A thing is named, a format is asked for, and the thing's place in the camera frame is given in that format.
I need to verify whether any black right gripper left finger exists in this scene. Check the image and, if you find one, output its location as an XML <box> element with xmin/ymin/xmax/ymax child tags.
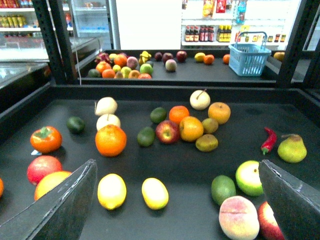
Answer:
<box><xmin>0</xmin><ymin>159</ymin><xmax>98</xmax><ymax>240</ymax></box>

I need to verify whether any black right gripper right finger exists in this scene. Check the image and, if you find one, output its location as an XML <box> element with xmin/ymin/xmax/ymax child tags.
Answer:
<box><xmin>258</xmin><ymin>159</ymin><xmax>320</xmax><ymax>240</ymax></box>

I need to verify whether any yellow lemon left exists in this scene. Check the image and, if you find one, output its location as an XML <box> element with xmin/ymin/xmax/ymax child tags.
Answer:
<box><xmin>97</xmin><ymin>173</ymin><xmax>127</xmax><ymax>211</ymax></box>

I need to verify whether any yellow lemon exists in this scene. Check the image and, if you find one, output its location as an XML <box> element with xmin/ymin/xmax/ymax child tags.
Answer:
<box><xmin>97</xmin><ymin>173</ymin><xmax>127</xmax><ymax>211</ymax></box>
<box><xmin>194</xmin><ymin>52</ymin><xmax>206</xmax><ymax>63</ymax></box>
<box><xmin>141</xmin><ymin>177</ymin><xmax>169</xmax><ymax>210</ymax></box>

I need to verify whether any yellow lemon right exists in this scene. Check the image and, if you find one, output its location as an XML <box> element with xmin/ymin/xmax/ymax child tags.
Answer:
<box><xmin>141</xmin><ymin>177</ymin><xmax>169</xmax><ymax>210</ymax></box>

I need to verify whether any black fruit shelf tray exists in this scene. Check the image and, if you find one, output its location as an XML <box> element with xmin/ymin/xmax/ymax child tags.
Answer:
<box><xmin>0</xmin><ymin>85</ymin><xmax>320</xmax><ymax>240</ymax></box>

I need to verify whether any far yellow lemon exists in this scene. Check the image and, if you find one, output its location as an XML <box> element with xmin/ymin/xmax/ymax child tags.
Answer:
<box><xmin>194</xmin><ymin>52</ymin><xmax>206</xmax><ymax>63</ymax></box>

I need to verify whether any yellow orange mango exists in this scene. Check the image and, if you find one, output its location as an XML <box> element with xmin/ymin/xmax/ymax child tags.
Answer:
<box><xmin>34</xmin><ymin>170</ymin><xmax>72</xmax><ymax>201</ymax></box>

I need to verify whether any red apple right front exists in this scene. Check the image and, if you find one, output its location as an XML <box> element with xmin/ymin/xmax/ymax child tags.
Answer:
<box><xmin>257</xmin><ymin>201</ymin><xmax>285</xmax><ymax>240</ymax></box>

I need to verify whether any red apple left front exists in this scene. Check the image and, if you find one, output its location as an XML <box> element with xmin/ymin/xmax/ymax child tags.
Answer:
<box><xmin>26</xmin><ymin>155</ymin><xmax>63</xmax><ymax>186</ymax></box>

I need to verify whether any green yellow pear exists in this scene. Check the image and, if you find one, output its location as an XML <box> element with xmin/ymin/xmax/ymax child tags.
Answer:
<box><xmin>277</xmin><ymin>133</ymin><xmax>307</xmax><ymax>164</ymax></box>

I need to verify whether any green apple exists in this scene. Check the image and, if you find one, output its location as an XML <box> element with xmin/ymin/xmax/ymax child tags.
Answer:
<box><xmin>235</xmin><ymin>160</ymin><xmax>264</xmax><ymax>197</ymax></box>
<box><xmin>139</xmin><ymin>63</ymin><xmax>154</xmax><ymax>75</ymax></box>

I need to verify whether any pink peach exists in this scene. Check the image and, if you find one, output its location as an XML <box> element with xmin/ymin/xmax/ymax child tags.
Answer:
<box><xmin>218</xmin><ymin>195</ymin><xmax>260</xmax><ymax>240</ymax></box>

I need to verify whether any red chili pepper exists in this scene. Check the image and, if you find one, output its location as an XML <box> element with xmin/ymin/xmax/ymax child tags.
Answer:
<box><xmin>260</xmin><ymin>127</ymin><xmax>278</xmax><ymax>155</ymax></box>

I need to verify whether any orange persimmon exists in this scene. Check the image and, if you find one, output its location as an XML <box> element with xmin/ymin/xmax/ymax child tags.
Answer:
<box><xmin>30</xmin><ymin>126</ymin><xmax>63</xmax><ymax>154</ymax></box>

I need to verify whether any green mango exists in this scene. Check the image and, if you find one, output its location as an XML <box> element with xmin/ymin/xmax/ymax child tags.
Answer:
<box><xmin>211</xmin><ymin>175</ymin><xmax>237</xmax><ymax>206</ymax></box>

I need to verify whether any large orange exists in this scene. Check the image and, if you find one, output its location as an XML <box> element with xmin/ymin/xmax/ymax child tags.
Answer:
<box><xmin>95</xmin><ymin>124</ymin><xmax>127</xmax><ymax>157</ymax></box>

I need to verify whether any dark green avocado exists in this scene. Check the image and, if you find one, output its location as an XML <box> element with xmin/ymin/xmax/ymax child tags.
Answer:
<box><xmin>66</xmin><ymin>116</ymin><xmax>86</xmax><ymax>134</ymax></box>

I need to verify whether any white pear front left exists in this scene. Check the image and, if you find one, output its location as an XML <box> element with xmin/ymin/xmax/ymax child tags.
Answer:
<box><xmin>96</xmin><ymin>113</ymin><xmax>121</xmax><ymax>131</ymax></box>

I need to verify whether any olive kiwi front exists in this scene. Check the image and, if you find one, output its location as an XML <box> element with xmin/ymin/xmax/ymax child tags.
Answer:
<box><xmin>195</xmin><ymin>134</ymin><xmax>219</xmax><ymax>152</ymax></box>

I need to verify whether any olive kiwi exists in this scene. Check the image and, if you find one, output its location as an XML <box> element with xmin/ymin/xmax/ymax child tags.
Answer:
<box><xmin>201</xmin><ymin>118</ymin><xmax>219</xmax><ymax>134</ymax></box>
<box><xmin>195</xmin><ymin>134</ymin><xmax>219</xmax><ymax>152</ymax></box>

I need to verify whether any olive kiwi rear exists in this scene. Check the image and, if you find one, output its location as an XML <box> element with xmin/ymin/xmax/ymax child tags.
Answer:
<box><xmin>201</xmin><ymin>118</ymin><xmax>219</xmax><ymax>134</ymax></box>

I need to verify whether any green lime front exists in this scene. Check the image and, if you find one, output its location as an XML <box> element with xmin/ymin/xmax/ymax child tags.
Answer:
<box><xmin>137</xmin><ymin>126</ymin><xmax>156</xmax><ymax>147</ymax></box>

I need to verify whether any green lime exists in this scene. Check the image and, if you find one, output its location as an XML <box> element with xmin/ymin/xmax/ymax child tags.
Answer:
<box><xmin>137</xmin><ymin>126</ymin><xmax>156</xmax><ymax>147</ymax></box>
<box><xmin>150</xmin><ymin>107</ymin><xmax>167</xmax><ymax>124</ymax></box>

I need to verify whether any white pear rear left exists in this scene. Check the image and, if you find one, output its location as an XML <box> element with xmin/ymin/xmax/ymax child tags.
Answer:
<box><xmin>94</xmin><ymin>96</ymin><xmax>118</xmax><ymax>116</ymax></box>

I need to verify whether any yellow orange apple rear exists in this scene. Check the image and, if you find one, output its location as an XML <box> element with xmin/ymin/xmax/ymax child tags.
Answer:
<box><xmin>207</xmin><ymin>102</ymin><xmax>231</xmax><ymax>125</ymax></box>

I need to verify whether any yellow orange apple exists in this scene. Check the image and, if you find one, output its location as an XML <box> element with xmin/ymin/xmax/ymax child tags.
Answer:
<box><xmin>207</xmin><ymin>102</ymin><xmax>231</xmax><ymax>125</ymax></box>
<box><xmin>179</xmin><ymin>116</ymin><xmax>204</xmax><ymax>142</ymax></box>

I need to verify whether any yellow orange apple front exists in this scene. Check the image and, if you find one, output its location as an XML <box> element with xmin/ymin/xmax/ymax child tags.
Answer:
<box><xmin>179</xmin><ymin>116</ymin><xmax>204</xmax><ymax>142</ymax></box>

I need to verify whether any red apple centre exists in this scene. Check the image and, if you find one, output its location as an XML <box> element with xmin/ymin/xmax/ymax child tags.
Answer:
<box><xmin>155</xmin><ymin>120</ymin><xmax>180</xmax><ymax>145</ymax></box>

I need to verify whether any green lime rear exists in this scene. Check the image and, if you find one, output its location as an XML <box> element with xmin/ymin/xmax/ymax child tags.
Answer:
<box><xmin>150</xmin><ymin>107</ymin><xmax>167</xmax><ymax>124</ymax></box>

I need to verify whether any white pear with stem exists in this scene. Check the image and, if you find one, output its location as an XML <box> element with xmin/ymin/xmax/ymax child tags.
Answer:
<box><xmin>189</xmin><ymin>89</ymin><xmax>211</xmax><ymax>110</ymax></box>

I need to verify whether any glass freezer chest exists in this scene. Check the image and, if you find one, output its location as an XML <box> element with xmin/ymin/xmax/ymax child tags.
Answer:
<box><xmin>0</xmin><ymin>37</ymin><xmax>103</xmax><ymax>112</ymax></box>

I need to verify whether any small orange tangerine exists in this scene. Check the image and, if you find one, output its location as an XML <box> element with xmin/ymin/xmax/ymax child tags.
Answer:
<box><xmin>168</xmin><ymin>105</ymin><xmax>190</xmax><ymax>125</ymax></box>

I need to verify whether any small blue basket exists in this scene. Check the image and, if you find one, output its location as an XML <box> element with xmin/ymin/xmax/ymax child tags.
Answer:
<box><xmin>228</xmin><ymin>31</ymin><xmax>272</xmax><ymax>77</ymax></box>

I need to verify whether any far orange by basket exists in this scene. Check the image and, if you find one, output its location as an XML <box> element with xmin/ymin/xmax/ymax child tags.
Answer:
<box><xmin>222</xmin><ymin>54</ymin><xmax>230</xmax><ymax>65</ymax></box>

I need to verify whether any far green apple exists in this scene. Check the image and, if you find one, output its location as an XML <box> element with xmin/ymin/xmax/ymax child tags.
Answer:
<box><xmin>139</xmin><ymin>63</ymin><xmax>154</xmax><ymax>75</ymax></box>

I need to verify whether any far peach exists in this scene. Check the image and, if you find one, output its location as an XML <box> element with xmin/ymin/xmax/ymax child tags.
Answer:
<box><xmin>165</xmin><ymin>59</ymin><xmax>177</xmax><ymax>72</ymax></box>

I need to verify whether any far dark red apple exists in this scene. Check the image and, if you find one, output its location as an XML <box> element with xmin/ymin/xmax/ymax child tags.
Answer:
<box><xmin>176</xmin><ymin>50</ymin><xmax>188</xmax><ymax>63</ymax></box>

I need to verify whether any soy sauce bottles row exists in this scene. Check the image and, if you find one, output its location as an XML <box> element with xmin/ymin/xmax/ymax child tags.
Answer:
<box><xmin>182</xmin><ymin>25</ymin><xmax>232</xmax><ymax>43</ymax></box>

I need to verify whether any black shelf post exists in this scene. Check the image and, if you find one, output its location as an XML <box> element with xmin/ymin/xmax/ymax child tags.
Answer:
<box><xmin>32</xmin><ymin>0</ymin><xmax>77</xmax><ymax>85</ymax></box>

